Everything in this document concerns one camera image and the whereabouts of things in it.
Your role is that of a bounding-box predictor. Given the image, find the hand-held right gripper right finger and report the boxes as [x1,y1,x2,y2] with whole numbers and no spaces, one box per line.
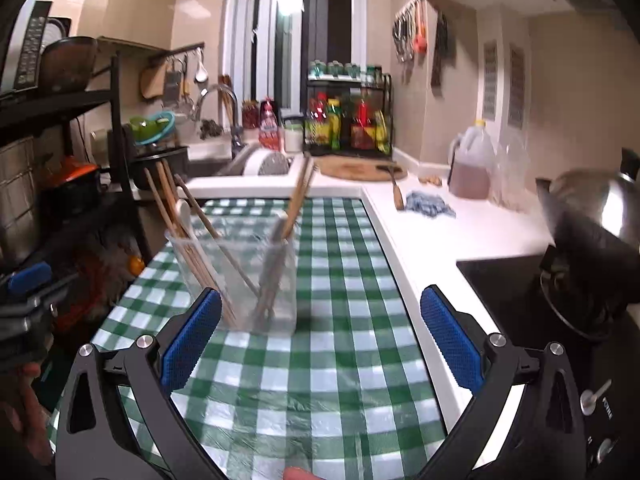
[415,285,588,480]

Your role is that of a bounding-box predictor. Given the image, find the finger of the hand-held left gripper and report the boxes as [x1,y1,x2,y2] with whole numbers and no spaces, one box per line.
[26,273,82,314]
[6,261,54,297]

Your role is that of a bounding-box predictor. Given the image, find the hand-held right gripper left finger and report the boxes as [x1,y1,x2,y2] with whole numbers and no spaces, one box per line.
[54,288,223,480]

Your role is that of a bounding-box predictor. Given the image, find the clear plastic utensil holder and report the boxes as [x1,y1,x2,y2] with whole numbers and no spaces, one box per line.
[164,211,300,337]

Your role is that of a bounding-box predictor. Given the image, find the metal fork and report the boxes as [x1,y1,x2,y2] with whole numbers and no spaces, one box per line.
[252,220,289,329]

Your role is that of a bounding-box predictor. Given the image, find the hanging kitchen utensils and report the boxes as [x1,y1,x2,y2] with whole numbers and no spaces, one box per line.
[391,0,429,64]

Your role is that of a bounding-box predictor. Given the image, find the person's left hand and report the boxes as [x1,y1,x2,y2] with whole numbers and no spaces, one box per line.
[0,364,54,467]

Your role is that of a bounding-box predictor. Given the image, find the colourful crumpled bags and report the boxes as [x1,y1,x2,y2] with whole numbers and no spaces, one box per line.
[54,229,147,332]

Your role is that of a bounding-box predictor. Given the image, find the black gas stove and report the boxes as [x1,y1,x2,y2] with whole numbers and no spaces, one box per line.
[456,254,640,480]

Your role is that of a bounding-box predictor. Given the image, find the orange lidded pot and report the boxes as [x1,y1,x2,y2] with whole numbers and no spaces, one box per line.
[41,156,102,212]

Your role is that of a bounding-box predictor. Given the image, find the green checked tablecloth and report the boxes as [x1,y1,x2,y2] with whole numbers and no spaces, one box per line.
[46,196,449,480]

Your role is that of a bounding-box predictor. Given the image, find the blue cloth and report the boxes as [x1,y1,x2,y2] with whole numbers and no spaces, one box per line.
[404,190,458,221]

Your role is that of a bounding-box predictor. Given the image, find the black cooking pot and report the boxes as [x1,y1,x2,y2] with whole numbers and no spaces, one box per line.
[131,144,191,189]

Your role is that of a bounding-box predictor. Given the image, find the oil jug with yellow cap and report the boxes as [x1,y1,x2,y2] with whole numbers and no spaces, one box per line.
[447,119,497,201]

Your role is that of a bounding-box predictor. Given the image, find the clear plastic jug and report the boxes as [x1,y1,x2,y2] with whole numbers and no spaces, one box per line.
[492,141,532,209]

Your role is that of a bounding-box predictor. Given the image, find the black shelf rack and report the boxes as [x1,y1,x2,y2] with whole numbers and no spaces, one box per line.
[0,50,152,288]

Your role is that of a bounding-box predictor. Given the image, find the green bowl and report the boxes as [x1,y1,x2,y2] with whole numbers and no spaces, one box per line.
[128,111,177,147]

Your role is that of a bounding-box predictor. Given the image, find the wok with steel lid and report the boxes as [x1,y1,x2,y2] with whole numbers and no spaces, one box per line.
[535,146,640,313]

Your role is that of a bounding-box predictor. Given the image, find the round wooden board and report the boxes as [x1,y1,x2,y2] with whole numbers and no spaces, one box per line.
[316,153,409,182]

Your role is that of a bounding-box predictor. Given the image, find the brown bowl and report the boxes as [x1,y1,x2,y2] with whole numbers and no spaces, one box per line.
[39,35,99,93]

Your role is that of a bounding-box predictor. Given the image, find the white jar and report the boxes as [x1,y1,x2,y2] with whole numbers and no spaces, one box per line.
[283,121,306,154]

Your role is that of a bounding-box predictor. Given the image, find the pink dish soap bottle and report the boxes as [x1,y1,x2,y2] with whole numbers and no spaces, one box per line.
[258,98,282,152]

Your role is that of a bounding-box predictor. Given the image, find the microwave oven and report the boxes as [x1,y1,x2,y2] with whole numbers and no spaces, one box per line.
[0,0,72,97]

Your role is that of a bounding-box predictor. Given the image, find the red jar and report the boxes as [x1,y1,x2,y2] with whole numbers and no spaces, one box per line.
[241,101,261,132]

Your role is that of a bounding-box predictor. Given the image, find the hanging wooden cutting board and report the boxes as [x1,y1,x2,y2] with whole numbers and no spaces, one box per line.
[138,61,169,102]

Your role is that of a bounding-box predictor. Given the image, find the black spice rack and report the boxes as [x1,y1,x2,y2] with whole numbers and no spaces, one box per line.
[304,61,394,157]

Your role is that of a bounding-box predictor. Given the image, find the row of sauce bottles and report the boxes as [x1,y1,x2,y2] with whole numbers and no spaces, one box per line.
[305,91,392,154]

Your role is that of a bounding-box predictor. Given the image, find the metal grater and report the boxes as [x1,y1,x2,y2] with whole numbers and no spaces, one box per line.
[164,59,184,102]

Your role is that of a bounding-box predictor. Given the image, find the chrome faucet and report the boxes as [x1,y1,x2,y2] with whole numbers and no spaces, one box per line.
[191,83,247,159]

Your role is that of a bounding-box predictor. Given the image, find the hanging cleaver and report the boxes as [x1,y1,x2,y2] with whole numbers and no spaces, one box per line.
[430,11,449,97]

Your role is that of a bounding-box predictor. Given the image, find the row of green capped jars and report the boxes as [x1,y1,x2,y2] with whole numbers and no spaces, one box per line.
[308,60,384,84]

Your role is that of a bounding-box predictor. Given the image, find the white framed window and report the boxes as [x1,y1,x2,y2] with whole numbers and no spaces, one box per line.
[221,0,370,112]

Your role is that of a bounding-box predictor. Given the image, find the wooden handled tool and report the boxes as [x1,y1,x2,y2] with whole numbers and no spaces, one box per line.
[376,164,407,212]

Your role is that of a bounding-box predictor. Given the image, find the wall vent grille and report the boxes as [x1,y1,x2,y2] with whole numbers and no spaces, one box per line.
[481,39,499,122]
[506,44,527,129]

